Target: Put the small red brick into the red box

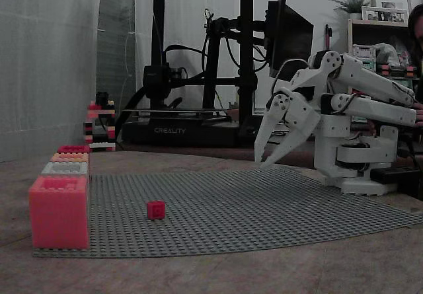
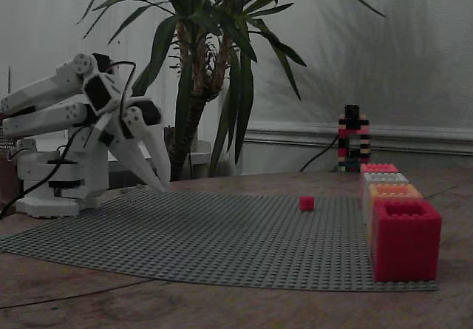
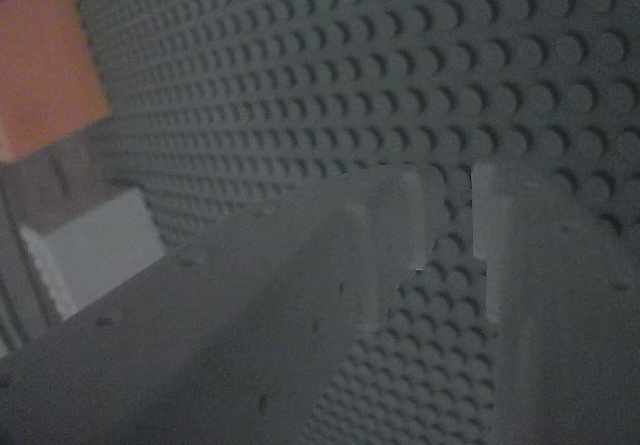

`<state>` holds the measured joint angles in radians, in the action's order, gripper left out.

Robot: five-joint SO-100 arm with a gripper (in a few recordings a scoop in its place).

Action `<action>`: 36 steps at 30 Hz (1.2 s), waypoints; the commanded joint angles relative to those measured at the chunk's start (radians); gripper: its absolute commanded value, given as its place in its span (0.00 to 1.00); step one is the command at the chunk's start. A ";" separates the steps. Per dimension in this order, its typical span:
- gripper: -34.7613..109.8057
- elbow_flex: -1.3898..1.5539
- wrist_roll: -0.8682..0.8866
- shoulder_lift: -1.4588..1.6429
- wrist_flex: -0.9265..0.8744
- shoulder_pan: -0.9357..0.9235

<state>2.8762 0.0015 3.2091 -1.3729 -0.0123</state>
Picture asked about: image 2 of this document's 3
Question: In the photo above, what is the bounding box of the grey Lego baseplate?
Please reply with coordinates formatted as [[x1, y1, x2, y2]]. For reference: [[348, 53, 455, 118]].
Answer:
[[0, 187, 440, 293]]

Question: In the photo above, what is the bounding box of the grey lego block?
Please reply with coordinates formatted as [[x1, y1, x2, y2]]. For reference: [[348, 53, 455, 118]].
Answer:
[[361, 172, 409, 215]]

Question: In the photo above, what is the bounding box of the orange lego block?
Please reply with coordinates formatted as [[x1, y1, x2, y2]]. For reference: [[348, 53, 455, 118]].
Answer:
[[367, 182, 424, 234]]

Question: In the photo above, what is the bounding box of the tall green yucca plant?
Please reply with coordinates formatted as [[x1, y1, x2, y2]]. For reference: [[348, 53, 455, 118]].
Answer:
[[76, 0, 387, 182]]

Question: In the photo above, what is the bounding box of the black arm motor cable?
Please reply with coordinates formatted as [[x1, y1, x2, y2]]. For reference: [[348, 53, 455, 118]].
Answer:
[[106, 60, 138, 132]]

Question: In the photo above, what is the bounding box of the black arm base cable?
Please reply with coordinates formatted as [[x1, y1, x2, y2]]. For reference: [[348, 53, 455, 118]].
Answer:
[[0, 126, 90, 220]]

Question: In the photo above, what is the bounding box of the black camera cable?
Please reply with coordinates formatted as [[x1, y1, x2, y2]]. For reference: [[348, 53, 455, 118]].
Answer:
[[298, 135, 341, 173]]

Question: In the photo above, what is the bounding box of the striped Lego camera tower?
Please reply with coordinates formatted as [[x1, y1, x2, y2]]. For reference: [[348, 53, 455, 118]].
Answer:
[[336, 104, 371, 173]]

